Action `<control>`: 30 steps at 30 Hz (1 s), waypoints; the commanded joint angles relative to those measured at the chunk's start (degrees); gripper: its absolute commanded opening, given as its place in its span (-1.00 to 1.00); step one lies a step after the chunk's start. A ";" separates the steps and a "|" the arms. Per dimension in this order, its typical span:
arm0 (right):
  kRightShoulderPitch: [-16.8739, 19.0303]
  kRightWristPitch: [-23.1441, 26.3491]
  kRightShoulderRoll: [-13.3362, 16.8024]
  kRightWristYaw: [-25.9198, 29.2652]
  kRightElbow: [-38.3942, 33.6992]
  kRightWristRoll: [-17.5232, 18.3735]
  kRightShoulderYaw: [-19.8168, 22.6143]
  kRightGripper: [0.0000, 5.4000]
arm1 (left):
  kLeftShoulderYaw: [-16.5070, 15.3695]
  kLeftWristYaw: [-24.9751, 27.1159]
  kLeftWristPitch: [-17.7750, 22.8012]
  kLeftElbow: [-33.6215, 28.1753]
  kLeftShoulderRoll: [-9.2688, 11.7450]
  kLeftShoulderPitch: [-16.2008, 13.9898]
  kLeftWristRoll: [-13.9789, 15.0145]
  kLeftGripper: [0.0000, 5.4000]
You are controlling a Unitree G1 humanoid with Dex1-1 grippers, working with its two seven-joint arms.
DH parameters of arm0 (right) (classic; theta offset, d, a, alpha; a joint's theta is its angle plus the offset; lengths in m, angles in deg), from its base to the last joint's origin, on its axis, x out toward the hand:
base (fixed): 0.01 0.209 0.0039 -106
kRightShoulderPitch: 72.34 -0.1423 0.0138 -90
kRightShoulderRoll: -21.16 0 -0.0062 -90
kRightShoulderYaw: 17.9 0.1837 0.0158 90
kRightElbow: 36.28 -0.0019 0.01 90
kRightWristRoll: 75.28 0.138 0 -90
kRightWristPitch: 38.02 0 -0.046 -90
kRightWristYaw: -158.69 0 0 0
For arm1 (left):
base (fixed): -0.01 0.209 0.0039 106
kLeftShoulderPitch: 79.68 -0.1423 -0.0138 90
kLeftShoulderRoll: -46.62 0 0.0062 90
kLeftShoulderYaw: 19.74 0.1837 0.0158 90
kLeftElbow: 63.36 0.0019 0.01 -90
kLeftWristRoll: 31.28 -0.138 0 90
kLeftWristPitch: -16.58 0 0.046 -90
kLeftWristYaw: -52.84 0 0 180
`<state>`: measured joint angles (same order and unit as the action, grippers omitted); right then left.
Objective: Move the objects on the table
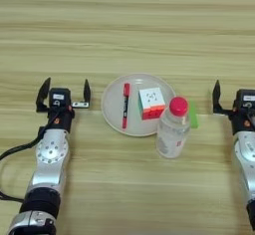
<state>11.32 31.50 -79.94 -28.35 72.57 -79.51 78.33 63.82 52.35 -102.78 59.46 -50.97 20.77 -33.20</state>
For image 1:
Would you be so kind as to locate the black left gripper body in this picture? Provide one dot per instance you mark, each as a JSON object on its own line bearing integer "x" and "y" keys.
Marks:
{"x": 61, "y": 119}

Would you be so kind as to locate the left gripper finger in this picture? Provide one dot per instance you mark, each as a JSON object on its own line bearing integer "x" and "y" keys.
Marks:
{"x": 87, "y": 93}
{"x": 43, "y": 94}

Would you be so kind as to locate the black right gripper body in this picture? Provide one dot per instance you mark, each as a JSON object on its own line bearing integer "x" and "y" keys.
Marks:
{"x": 240, "y": 121}

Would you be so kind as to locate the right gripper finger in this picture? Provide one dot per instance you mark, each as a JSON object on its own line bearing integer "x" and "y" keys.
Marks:
{"x": 216, "y": 96}

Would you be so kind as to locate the round beige plate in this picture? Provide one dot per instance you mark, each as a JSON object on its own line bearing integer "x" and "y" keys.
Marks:
{"x": 114, "y": 106}

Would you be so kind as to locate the green block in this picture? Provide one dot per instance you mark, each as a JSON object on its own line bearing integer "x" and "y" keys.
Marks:
{"x": 194, "y": 117}

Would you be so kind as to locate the red and black marker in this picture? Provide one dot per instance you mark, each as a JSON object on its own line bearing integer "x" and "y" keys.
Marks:
{"x": 125, "y": 109}

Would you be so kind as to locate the clear bottle with red cap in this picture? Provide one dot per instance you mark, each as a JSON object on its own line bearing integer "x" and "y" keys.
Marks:
{"x": 172, "y": 132}

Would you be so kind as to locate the colourful puzzle cube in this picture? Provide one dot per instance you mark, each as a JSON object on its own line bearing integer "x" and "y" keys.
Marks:
{"x": 152, "y": 101}

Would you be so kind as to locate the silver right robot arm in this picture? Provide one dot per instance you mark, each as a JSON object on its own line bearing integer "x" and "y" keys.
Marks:
{"x": 245, "y": 159}

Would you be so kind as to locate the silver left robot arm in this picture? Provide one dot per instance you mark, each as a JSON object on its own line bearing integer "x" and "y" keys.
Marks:
{"x": 50, "y": 154}

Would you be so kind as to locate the left gripper labelled black box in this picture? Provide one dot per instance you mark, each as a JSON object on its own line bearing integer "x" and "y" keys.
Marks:
{"x": 59, "y": 97}

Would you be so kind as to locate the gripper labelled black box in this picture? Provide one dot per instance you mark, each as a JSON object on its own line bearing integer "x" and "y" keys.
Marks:
{"x": 245, "y": 99}
{"x": 59, "y": 97}

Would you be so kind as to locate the right gripper labelled black box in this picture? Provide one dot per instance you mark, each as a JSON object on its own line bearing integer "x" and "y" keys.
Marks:
{"x": 245, "y": 99}

